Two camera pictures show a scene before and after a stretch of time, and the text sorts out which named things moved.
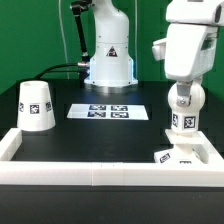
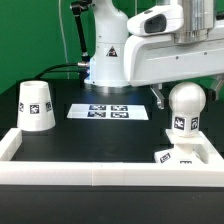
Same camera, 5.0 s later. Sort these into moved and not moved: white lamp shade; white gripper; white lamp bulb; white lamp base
Moved: white gripper
Not moved: white lamp base; white lamp shade; white lamp bulb
